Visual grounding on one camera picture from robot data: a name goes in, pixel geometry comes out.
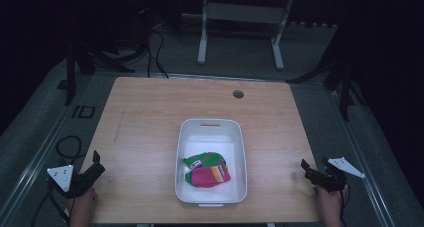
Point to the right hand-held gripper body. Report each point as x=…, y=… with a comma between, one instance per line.
x=330, y=180

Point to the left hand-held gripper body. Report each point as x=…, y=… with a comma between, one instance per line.
x=63, y=178

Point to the white plastic bin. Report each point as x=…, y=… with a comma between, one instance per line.
x=213, y=140

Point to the green and pink striped cloth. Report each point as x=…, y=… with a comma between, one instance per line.
x=208, y=173

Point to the person's right hand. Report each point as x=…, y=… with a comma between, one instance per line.
x=330, y=205

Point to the person's left hand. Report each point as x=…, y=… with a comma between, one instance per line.
x=81, y=208

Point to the black tripod stand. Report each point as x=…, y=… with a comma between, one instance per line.
x=343, y=77
x=87, y=58

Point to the white metal table frame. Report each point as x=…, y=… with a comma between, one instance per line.
x=245, y=13

